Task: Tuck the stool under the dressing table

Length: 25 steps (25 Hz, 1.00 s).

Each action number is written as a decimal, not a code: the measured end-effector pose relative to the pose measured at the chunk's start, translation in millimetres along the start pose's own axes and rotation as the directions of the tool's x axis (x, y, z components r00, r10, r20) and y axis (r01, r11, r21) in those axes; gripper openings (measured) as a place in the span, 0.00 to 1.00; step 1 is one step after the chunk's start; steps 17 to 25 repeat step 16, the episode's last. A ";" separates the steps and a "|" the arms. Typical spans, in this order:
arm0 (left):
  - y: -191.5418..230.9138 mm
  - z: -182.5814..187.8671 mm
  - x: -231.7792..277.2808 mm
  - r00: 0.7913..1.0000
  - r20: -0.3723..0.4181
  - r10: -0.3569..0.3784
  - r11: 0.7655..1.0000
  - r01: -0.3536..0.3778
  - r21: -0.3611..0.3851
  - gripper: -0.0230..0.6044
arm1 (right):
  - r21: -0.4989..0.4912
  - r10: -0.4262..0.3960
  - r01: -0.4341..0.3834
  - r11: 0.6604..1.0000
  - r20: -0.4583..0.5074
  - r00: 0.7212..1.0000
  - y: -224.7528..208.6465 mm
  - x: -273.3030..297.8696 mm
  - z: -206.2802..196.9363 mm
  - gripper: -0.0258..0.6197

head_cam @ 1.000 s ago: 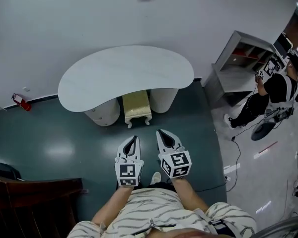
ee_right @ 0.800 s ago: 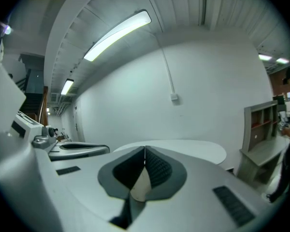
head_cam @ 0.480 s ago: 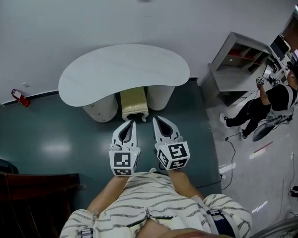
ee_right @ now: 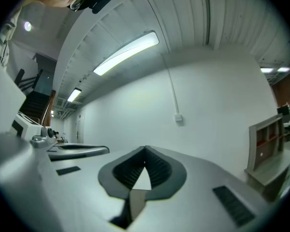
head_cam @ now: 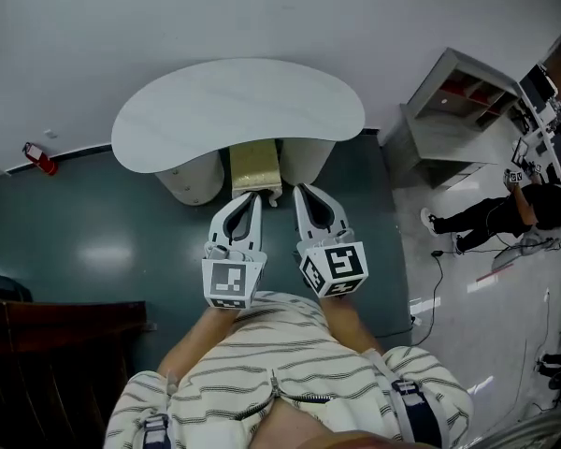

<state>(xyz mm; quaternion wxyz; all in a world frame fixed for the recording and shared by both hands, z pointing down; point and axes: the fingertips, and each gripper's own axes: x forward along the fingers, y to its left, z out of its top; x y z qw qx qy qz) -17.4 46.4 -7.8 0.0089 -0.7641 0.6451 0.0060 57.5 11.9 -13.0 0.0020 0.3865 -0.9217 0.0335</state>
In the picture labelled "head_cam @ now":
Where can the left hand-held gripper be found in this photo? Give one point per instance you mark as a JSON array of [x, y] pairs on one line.
[[229, 281]]

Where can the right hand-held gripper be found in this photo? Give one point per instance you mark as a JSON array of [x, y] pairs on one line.
[[341, 265]]

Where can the cream upholstered stool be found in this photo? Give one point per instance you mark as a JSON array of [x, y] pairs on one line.
[[254, 166]]

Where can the white kidney-shaped desk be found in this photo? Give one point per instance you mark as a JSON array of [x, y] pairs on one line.
[[229, 105]]

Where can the person's right forearm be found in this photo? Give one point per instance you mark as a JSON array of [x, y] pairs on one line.
[[348, 321]]

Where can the person's left forearm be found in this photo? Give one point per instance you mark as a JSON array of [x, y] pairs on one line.
[[201, 339]]

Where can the cream striped shirt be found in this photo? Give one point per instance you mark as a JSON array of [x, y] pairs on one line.
[[271, 353]]

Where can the white power strip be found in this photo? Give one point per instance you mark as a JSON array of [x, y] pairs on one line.
[[416, 321]]

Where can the grey shelf cabinet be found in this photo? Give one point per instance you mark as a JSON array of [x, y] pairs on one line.
[[449, 129]]

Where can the red floor tape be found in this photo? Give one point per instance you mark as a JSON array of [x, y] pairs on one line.
[[495, 273]]

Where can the grey swivel chair base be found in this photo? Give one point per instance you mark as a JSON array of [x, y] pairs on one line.
[[502, 259]]

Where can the red fire extinguisher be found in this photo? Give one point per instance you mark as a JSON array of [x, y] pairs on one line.
[[42, 159]]

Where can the dark wooden chair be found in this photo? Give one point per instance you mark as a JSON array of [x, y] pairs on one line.
[[51, 367]]

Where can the black bag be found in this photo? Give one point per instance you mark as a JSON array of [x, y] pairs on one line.
[[4, 288]]

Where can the cluttered white workbench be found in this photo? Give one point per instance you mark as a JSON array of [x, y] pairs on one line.
[[549, 101]]

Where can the white wall socket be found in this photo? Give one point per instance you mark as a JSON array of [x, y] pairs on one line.
[[50, 134]]

